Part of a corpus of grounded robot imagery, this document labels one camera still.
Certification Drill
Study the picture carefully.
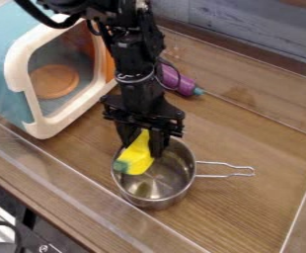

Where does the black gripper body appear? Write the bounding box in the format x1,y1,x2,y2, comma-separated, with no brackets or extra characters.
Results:
100,73,184,137

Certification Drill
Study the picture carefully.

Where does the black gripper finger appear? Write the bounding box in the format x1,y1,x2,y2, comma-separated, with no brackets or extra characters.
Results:
114,123,141,147
149,128,168,158

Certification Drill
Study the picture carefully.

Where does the yellow toy banana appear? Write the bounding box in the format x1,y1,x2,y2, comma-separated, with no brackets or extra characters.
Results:
112,129,153,176

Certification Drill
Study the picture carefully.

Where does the silver pot with wire handle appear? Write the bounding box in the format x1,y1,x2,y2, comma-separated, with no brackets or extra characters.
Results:
110,138,255,210

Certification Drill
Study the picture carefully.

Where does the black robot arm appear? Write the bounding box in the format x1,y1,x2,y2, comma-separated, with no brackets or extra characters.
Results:
14,0,184,158

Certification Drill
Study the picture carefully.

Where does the purple toy eggplant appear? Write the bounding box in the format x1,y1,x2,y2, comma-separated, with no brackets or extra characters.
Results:
160,63,204,97

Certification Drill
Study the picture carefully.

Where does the orange microwave turntable plate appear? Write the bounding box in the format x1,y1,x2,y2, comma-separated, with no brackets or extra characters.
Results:
30,64,78,99

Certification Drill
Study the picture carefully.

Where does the blue toy microwave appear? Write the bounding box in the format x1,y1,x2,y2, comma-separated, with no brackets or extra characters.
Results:
0,0,116,139

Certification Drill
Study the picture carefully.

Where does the clear acrylic barrier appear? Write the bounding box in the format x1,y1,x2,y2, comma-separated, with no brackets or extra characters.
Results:
0,124,208,253

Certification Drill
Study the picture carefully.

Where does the black cable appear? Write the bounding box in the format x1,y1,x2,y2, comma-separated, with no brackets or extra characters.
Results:
0,220,22,253

